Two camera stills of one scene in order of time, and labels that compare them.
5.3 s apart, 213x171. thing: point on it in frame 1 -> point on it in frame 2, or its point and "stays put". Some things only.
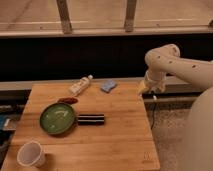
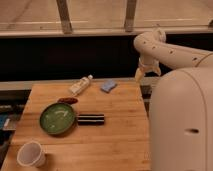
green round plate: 57,118 stays put
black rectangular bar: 91,119 stays put
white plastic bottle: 79,85 stays put
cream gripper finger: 142,90 -> 139,75
